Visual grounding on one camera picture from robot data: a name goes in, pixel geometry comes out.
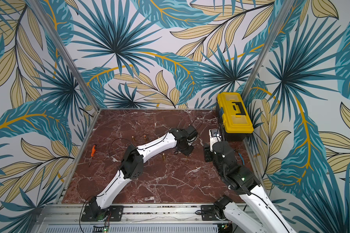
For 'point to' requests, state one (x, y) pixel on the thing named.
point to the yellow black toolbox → (234, 115)
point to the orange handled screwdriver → (94, 149)
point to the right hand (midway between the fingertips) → (210, 142)
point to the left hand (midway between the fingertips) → (187, 153)
